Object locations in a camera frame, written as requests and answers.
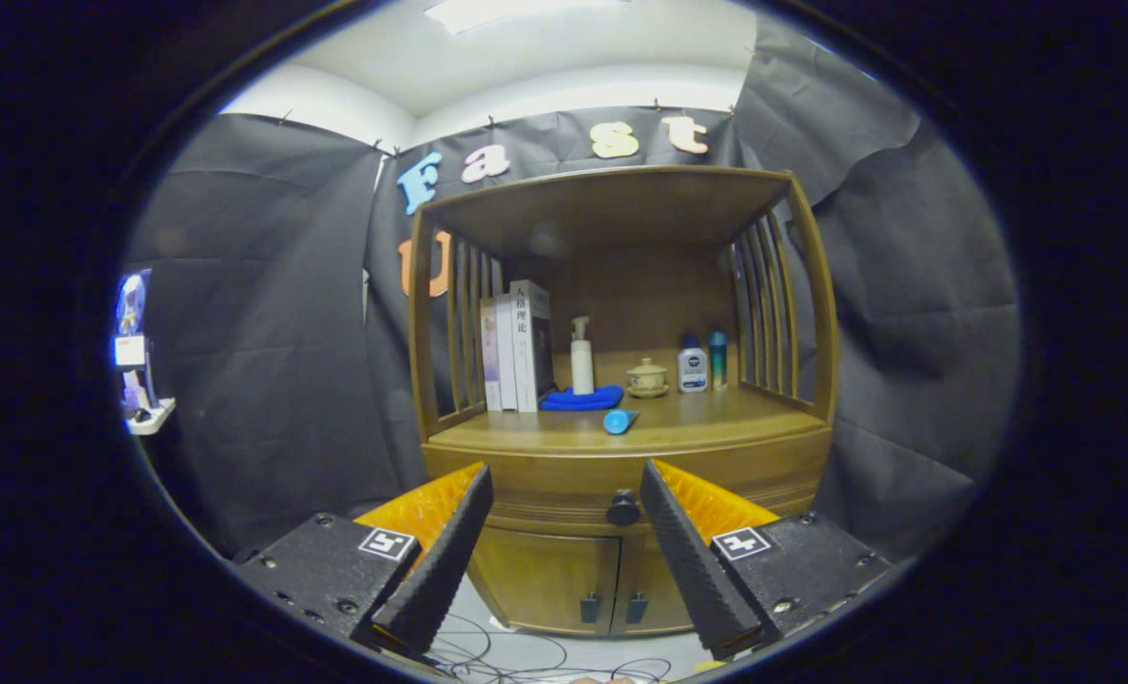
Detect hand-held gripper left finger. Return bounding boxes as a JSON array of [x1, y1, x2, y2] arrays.
[[237, 463, 494, 656]]

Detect wooden cabinet door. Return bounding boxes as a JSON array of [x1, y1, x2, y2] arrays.
[[611, 532, 699, 636], [468, 525, 621, 633]]

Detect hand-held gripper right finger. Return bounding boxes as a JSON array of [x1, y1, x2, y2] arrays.
[[640, 459, 892, 659]]

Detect wooden countertop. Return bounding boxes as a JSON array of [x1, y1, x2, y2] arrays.
[[428, 380, 831, 455]]

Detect white book with dark cover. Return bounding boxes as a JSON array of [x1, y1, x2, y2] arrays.
[[510, 279, 555, 413]]

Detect thin purple book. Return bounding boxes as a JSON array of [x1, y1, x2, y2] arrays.
[[480, 297, 504, 411]]

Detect white stand with screen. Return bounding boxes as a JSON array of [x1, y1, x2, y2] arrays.
[[114, 269, 177, 436]]

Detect lidded ceramic teacup with saucer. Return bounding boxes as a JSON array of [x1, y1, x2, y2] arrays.
[[626, 357, 670, 399]]

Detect white pump bottle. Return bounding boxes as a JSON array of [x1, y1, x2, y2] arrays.
[[570, 316, 595, 395]]

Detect wooden cabinet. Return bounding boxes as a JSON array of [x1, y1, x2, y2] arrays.
[[408, 165, 840, 636]]

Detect thin white book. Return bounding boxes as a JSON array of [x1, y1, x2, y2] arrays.
[[495, 294, 519, 411]]

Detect wooden drawer with black knob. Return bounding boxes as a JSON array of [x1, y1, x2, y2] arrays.
[[423, 445, 832, 538]]

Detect blue cloth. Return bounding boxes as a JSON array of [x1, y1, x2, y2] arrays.
[[539, 384, 625, 412]]

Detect white lotion bottle blue cap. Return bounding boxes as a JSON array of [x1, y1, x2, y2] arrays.
[[678, 333, 709, 393]]

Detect black floor cables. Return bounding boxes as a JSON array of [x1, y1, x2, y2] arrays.
[[426, 613, 674, 683]]

